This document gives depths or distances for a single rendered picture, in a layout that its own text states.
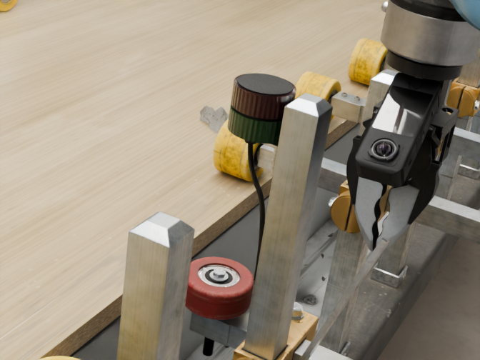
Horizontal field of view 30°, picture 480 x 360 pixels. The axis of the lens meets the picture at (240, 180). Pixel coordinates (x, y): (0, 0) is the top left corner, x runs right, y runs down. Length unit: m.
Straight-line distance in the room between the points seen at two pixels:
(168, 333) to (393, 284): 0.81
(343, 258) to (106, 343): 0.32
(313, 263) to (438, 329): 1.09
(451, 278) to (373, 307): 1.54
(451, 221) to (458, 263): 1.88
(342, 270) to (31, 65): 0.68
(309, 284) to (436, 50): 0.81
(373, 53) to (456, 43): 0.82
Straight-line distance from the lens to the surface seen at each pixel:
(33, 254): 1.03
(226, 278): 1.01
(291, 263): 0.89
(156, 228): 0.63
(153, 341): 0.67
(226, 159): 1.21
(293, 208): 0.86
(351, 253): 1.16
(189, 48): 1.72
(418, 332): 2.63
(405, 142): 0.81
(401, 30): 0.82
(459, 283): 2.91
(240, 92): 0.83
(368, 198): 0.90
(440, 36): 0.82
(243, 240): 1.38
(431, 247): 1.59
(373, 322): 1.36
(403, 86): 0.85
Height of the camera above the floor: 1.46
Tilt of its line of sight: 27 degrees down
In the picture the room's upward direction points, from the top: 9 degrees clockwise
